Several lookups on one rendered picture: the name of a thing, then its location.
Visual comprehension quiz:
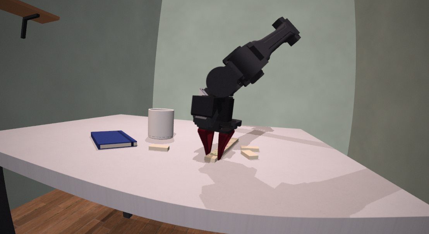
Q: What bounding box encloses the grey mug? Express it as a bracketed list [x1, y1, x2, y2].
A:
[148, 108, 174, 139]

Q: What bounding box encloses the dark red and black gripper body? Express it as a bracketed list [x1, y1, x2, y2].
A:
[199, 119, 242, 134]

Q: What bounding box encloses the blue notebook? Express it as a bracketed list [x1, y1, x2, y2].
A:
[91, 131, 137, 150]

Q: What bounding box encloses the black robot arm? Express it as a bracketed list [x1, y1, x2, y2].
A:
[191, 17, 301, 128]

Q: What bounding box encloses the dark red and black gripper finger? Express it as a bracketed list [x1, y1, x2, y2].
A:
[197, 128, 214, 155]
[218, 130, 235, 160]

